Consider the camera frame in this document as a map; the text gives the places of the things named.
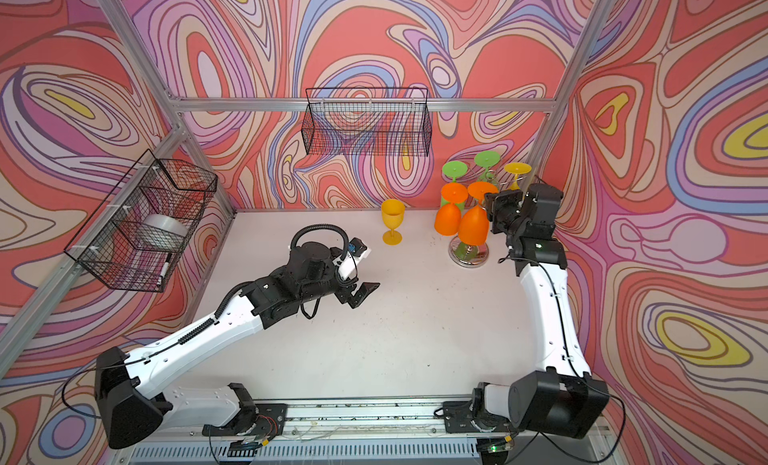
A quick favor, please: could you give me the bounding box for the rear orange wine glass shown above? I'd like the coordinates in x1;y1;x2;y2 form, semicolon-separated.
434;183;468;236

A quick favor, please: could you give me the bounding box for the chrome wine glass rack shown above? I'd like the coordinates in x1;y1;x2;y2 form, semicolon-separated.
449;165;509;268

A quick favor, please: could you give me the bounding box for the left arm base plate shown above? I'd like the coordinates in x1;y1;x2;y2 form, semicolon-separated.
202;403;288;439

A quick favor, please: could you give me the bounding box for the right green wine glass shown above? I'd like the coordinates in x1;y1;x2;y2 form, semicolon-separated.
474;150;501;185

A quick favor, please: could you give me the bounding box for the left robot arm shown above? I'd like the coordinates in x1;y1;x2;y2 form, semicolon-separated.
94;224;379;450

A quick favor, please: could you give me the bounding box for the front orange wine glass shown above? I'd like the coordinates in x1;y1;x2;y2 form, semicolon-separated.
458;181;498;247

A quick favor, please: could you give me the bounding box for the left black wire basket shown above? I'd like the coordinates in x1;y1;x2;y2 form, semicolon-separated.
64;150;218;293

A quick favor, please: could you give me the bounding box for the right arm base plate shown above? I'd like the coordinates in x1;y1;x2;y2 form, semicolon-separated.
433;400;512;434

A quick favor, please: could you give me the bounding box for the left green wine glass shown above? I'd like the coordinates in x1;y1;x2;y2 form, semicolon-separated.
442;160;469;183

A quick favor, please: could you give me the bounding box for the green wine glass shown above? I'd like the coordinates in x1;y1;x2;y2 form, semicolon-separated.
442;160;469;183
474;150;501;185

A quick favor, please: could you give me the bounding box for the black wire basket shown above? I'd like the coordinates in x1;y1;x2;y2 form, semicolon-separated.
301;86;432;157
64;150;218;293

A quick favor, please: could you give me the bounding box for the back black wire basket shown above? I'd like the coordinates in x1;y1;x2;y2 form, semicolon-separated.
301;86;432;157

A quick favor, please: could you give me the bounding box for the silver tape roll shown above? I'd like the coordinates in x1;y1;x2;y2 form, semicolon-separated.
137;214;188;253

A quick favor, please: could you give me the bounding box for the orange wine glass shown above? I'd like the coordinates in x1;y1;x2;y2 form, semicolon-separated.
434;183;468;236
458;181;498;247

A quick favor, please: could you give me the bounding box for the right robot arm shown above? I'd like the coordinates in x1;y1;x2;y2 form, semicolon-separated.
470;183;610;439

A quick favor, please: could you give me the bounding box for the yellow wine glass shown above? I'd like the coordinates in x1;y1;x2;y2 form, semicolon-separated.
381;199;406;246
504;162;532;190

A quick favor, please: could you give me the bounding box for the black marker pen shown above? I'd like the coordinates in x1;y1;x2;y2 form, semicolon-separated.
156;255;170;290

